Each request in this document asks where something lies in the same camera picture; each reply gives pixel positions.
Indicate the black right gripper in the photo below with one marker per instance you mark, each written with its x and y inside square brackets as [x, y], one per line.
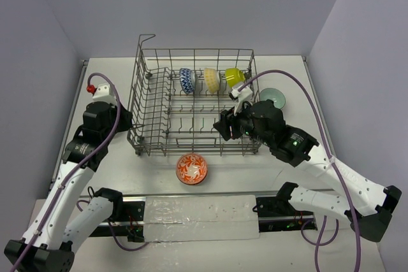
[227, 118]

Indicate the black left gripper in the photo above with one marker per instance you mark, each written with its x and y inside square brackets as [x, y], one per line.
[125, 118]

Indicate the white bowl yellow flower pattern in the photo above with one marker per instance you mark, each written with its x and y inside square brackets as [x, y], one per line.
[212, 80]

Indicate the blue zigzag patterned bowl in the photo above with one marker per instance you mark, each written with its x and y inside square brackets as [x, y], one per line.
[187, 79]

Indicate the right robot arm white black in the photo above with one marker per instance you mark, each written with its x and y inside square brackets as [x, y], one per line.
[366, 205]

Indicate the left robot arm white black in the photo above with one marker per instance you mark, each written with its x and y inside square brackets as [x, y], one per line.
[52, 240]

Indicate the orange floral patterned bowl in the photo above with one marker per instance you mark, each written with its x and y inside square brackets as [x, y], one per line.
[191, 169]

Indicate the teal patterned bowl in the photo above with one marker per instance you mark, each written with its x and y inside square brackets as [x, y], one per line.
[275, 95]

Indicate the white taped cover panel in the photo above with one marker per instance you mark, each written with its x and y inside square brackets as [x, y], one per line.
[201, 218]

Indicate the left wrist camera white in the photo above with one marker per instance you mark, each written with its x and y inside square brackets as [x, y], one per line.
[102, 93]

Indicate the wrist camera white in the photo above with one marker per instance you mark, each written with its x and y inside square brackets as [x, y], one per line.
[102, 93]
[240, 93]

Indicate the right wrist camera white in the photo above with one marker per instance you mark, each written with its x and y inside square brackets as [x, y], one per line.
[240, 93]

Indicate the grey wire dish rack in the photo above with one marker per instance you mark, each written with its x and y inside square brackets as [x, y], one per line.
[166, 121]

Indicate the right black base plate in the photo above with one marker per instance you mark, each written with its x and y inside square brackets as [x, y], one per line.
[274, 217]

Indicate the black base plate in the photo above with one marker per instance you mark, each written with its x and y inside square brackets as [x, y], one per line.
[274, 217]
[129, 223]

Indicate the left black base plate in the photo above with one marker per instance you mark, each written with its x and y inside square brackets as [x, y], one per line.
[129, 223]

